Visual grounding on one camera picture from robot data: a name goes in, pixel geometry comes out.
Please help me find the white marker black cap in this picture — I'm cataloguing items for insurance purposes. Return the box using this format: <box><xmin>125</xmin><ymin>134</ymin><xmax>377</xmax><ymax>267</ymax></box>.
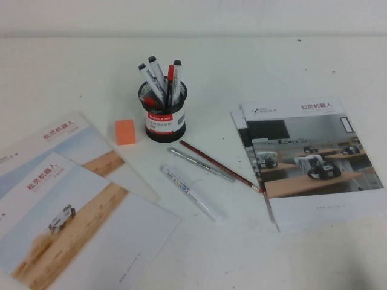
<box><xmin>170</xmin><ymin>60</ymin><xmax>183</xmax><ymax>106</ymax></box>
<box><xmin>148</xmin><ymin>55</ymin><xmax>169</xmax><ymax>104</ymax></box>
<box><xmin>137</xmin><ymin>63</ymin><xmax>163</xmax><ymax>102</ymax></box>

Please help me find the silver metal pen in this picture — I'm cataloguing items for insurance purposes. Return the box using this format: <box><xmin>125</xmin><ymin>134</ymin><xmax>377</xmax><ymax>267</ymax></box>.
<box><xmin>168</xmin><ymin>147</ymin><xmax>236</xmax><ymax>182</ymax></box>

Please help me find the black mesh pen holder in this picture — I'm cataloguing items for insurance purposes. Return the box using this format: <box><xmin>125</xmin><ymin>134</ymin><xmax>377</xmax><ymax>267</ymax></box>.
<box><xmin>138</xmin><ymin>77</ymin><xmax>189</xmax><ymax>141</ymax></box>

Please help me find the red and black pen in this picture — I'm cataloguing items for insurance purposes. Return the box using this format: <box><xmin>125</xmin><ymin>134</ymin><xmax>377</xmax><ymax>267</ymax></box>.
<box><xmin>165</xmin><ymin>64</ymin><xmax>175</xmax><ymax>107</ymax></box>

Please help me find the red pencil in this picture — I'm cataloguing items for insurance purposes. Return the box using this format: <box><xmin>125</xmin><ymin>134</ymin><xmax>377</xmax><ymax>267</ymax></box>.
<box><xmin>179</xmin><ymin>140</ymin><xmax>264</xmax><ymax>193</ymax></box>

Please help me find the classroom photo brochure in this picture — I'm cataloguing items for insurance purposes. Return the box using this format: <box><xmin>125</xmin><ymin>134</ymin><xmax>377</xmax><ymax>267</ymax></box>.
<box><xmin>239</xmin><ymin>97</ymin><xmax>386</xmax><ymax>233</ymax></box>
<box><xmin>229</xmin><ymin>109</ymin><xmax>281</xmax><ymax>233</ymax></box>

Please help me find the all white paint marker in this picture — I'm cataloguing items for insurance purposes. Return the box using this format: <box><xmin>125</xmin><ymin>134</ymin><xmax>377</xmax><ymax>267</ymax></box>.
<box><xmin>159</xmin><ymin>163</ymin><xmax>227</xmax><ymax>222</ymax></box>

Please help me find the orange foam block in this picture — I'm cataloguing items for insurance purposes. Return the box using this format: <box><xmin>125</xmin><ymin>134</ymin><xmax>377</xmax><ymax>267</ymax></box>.
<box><xmin>114</xmin><ymin>118</ymin><xmax>137</xmax><ymax>146</ymax></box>

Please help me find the desert photo brochure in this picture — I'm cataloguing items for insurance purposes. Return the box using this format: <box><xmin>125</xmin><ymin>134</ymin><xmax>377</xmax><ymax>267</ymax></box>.
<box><xmin>0</xmin><ymin>111</ymin><xmax>162</xmax><ymax>204</ymax></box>
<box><xmin>0</xmin><ymin>151</ymin><xmax>183</xmax><ymax>290</ymax></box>

